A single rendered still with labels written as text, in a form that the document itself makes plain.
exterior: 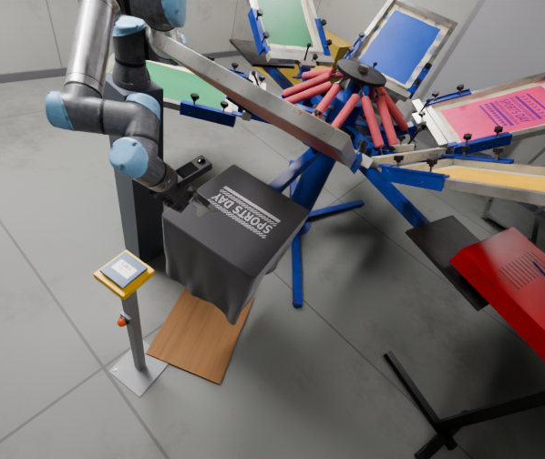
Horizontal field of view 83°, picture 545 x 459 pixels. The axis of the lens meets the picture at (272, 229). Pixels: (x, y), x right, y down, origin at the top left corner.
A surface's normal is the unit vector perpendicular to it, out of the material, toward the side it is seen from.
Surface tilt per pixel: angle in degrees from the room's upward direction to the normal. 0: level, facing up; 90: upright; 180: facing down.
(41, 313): 0
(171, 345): 0
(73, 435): 0
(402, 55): 32
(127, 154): 40
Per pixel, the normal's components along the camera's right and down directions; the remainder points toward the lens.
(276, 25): 0.46, -0.16
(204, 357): 0.26, -0.65
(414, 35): -0.05, -0.25
